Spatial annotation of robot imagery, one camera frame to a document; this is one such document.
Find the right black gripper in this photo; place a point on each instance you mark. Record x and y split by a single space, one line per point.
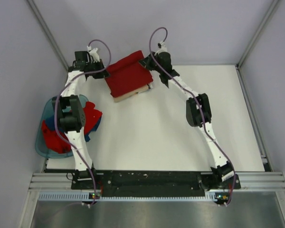
146 62

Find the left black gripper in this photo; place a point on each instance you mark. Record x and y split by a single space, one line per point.
100 74

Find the dark red t shirt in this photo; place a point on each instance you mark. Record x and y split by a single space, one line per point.
127 75

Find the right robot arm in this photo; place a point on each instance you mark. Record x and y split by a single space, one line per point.
198 111

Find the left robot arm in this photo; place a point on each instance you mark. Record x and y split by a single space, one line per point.
75 79

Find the folded beige t shirt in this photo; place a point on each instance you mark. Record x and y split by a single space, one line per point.
131 93

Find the bright red t shirt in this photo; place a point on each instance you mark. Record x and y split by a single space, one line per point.
60 147

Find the teal plastic basket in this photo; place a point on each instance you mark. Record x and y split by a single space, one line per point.
64 127

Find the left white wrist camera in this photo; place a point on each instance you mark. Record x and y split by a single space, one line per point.
93 52

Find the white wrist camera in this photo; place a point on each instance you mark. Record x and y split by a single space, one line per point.
161 47
93 52

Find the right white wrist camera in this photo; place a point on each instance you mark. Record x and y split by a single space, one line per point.
161 47

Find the left aluminium frame post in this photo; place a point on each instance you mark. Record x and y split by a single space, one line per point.
48 34

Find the aluminium frame post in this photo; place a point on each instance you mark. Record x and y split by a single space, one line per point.
259 31
48 34

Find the right aluminium frame post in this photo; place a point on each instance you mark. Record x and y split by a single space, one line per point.
259 31

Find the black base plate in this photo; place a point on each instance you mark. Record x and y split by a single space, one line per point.
154 183

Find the grey slotted cable duct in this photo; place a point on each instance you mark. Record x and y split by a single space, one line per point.
89 197

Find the front aluminium rail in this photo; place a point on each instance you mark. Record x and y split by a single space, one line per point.
249 181

